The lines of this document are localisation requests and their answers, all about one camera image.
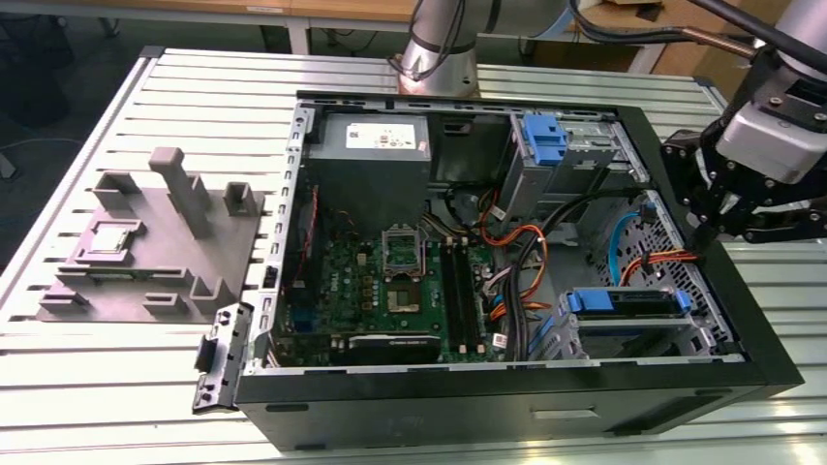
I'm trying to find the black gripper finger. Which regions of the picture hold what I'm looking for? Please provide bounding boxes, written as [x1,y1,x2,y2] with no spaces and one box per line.
[658,128,720,253]
[713,201,827,245]

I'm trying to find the red yellow power wire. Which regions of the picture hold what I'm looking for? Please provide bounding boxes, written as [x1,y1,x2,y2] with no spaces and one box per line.
[622,244,704,287]

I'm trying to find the blue data wire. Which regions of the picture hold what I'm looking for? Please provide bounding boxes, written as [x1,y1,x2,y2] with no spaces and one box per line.
[605,202,654,291]

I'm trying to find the brown wooden cabinet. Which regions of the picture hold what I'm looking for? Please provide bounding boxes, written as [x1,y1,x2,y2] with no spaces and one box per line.
[657,28,754,86]

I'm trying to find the grey metal drive cage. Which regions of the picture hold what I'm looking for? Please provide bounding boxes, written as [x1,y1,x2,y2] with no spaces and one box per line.
[501,111,641,224]

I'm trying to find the blue plastic drive latch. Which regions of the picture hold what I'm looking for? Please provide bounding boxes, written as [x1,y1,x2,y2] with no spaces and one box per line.
[522,114,568,167]

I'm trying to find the black RAM slot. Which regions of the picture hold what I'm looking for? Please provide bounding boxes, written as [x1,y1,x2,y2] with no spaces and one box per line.
[454,236,480,355]
[462,236,489,355]
[440,236,462,355]
[446,236,472,355]

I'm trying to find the metal socket cover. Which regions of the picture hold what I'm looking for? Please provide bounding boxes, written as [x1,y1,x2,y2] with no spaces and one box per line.
[381,226,428,282]

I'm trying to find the grey power supply unit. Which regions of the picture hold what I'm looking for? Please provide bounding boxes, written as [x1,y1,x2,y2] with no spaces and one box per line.
[302,113,433,229]

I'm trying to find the CPU socket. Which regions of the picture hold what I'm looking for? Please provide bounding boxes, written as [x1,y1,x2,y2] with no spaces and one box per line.
[385,283,429,316]

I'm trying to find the green motherboard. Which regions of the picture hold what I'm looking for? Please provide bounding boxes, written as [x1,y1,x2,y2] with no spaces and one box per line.
[276,212,512,364]

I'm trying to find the black graphics card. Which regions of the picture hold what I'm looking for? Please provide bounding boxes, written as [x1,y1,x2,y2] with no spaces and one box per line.
[333,331,444,367]

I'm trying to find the black open PC case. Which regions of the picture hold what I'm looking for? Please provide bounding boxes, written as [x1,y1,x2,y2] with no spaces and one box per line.
[234,89,806,450]

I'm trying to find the grey plastic parts rack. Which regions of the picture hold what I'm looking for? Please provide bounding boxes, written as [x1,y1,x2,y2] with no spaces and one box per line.
[34,147,269,324]

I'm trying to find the green RAM stick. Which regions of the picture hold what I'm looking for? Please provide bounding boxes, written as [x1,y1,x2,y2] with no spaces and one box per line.
[87,271,160,282]

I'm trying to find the silver CPU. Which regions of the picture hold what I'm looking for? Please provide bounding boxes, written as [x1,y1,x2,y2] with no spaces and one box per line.
[93,230,127,253]

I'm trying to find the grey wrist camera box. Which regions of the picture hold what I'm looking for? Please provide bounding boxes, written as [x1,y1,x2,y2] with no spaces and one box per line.
[714,102,827,184]

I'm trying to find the orange wire bundle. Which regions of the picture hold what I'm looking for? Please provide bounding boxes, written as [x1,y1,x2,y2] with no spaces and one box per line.
[477,223,550,304]

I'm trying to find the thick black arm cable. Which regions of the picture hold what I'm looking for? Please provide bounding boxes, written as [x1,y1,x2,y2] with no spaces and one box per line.
[566,0,764,60]

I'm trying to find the yellow black wire bundle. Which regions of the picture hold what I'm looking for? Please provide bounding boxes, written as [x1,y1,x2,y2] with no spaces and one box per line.
[422,210,482,238]

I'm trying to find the thick black cable bundle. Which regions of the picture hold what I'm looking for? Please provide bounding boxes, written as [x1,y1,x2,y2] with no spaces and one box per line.
[506,188,646,362]

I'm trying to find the grey card retention bracket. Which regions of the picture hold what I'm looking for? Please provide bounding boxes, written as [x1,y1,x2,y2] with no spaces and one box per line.
[190,300,254,416]

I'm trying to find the wooden desk white frame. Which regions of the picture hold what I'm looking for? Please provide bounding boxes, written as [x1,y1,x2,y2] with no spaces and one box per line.
[62,0,682,74]

